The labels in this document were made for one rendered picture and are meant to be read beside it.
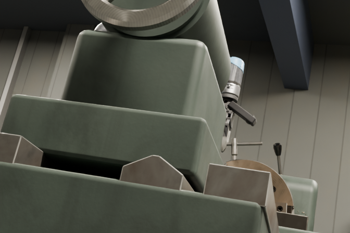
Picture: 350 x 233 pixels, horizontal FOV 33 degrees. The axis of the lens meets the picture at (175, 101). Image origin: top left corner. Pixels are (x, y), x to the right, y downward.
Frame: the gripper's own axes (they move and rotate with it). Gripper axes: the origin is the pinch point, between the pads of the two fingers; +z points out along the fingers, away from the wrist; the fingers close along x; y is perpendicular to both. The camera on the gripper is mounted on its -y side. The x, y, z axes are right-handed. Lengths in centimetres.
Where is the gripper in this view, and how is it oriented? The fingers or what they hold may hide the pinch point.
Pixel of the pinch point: (224, 149)
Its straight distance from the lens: 214.0
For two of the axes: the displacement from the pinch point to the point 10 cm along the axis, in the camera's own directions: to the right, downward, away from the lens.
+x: -1.8, -3.7, -9.1
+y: -9.6, -1.2, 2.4
